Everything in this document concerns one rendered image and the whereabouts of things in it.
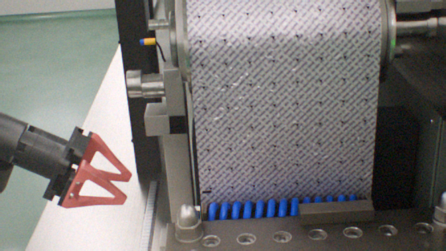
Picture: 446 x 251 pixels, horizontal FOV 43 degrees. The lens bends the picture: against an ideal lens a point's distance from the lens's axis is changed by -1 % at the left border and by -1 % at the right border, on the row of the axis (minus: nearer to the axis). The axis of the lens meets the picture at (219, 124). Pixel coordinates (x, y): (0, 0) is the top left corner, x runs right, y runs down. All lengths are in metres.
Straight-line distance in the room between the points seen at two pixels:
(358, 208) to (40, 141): 0.42
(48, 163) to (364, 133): 0.41
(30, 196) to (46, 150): 2.24
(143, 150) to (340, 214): 0.50
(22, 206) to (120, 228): 1.96
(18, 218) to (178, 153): 2.06
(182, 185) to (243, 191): 0.12
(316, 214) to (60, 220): 0.50
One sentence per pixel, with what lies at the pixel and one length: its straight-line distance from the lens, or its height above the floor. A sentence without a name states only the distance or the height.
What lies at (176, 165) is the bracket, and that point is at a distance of 0.86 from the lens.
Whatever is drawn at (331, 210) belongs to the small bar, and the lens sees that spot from 0.75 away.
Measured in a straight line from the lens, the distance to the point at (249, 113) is 0.74.
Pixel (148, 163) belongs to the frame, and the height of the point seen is 0.92.
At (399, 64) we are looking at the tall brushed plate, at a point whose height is 1.16.
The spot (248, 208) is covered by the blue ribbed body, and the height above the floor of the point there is 1.04.
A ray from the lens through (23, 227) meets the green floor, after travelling 2.78.
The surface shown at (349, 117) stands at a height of 1.15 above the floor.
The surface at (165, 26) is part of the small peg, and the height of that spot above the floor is 1.27.
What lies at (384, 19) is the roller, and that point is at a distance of 0.74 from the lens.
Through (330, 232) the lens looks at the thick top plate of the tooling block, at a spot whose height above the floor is 1.03.
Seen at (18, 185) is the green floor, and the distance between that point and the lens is 3.13.
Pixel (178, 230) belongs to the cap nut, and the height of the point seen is 1.04.
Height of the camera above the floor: 1.46
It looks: 25 degrees down
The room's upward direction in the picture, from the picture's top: 3 degrees counter-clockwise
